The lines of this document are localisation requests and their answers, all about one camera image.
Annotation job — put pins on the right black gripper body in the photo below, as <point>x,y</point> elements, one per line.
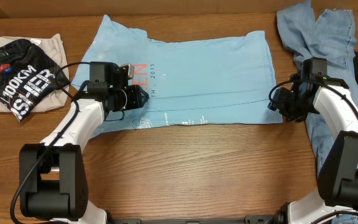
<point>294,106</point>

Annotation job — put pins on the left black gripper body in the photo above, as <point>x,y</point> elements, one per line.
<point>124,99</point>

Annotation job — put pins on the light blue t-shirt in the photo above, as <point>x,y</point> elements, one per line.
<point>215,81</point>

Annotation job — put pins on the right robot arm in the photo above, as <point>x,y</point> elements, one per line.
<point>337,192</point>

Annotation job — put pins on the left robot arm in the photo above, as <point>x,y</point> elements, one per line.
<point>53,185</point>

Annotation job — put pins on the beige folded garment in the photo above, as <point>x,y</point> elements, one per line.
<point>53,47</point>

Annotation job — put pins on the black printed t-shirt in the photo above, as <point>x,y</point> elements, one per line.
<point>27,76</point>

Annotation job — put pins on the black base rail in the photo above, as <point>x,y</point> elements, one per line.
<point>249,219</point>

